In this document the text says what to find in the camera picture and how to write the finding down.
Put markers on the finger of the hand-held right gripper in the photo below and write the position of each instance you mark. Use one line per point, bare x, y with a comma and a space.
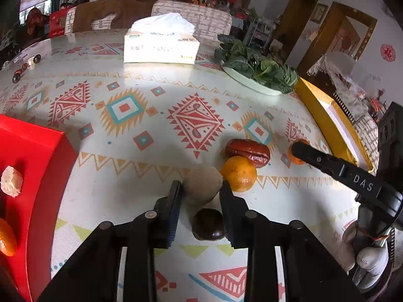
333, 165

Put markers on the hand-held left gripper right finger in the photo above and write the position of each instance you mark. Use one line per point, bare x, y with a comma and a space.
227, 214

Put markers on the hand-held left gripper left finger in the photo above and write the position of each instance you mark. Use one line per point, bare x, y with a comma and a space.
176, 214

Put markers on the small orange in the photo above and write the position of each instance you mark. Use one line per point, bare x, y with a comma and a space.
294, 159

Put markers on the red cardboard box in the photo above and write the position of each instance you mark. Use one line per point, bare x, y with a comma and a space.
41, 163

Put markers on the octagonal beige cake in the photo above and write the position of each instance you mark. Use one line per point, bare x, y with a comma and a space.
11, 181

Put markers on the large orange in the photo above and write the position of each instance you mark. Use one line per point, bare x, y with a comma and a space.
6, 237

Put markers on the person's right hand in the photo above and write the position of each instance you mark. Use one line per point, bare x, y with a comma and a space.
371, 262

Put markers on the dark brown chestnuts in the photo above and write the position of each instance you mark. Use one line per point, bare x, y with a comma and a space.
207, 223

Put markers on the medium orange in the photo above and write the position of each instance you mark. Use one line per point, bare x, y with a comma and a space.
239, 174

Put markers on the yellow cardboard box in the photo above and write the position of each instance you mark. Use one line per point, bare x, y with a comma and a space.
321, 113

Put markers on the red date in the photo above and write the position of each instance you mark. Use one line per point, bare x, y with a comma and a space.
248, 151

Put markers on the white lace chair cover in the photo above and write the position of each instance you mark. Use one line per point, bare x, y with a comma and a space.
337, 64

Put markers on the white oval plate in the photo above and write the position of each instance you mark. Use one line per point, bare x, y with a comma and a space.
248, 81

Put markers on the plate of green leaves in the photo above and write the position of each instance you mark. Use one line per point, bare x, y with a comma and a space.
252, 63

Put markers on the brown wooden door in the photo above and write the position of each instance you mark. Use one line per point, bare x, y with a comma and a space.
296, 28

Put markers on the metal storage rack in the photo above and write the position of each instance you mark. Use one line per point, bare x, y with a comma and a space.
258, 33

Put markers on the white tissue box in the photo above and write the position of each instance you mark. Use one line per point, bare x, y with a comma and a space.
157, 44

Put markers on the patterned dining chair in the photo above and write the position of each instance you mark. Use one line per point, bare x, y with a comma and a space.
70, 19
201, 15

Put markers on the brown coat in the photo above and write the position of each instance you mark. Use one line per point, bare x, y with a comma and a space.
126, 12

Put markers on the red cardboard carton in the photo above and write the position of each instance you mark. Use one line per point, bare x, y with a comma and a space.
58, 22

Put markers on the red round wall decoration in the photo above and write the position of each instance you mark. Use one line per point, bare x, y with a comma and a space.
388, 52

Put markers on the wooden doorway frame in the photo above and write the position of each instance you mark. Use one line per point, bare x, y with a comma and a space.
333, 15

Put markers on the framed wall picture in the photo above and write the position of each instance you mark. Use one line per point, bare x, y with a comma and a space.
319, 13

